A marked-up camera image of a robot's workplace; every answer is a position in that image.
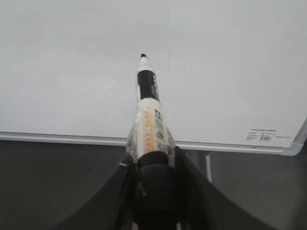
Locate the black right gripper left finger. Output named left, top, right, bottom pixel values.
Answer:
left=54, top=156, right=135, bottom=230

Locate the white whiteboard with aluminium frame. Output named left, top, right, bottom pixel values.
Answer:
left=0, top=0, right=307, bottom=156

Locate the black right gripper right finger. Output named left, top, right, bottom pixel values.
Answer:
left=175, top=147, right=274, bottom=230

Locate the black whiteboard marker white label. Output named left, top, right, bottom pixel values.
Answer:
left=125, top=53, right=183, bottom=230

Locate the barcode sticker on whiteboard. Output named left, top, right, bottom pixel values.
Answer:
left=246, top=128, right=291, bottom=141

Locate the white whiteboard stand leg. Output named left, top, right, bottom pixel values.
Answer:
left=205, top=154, right=212, bottom=183

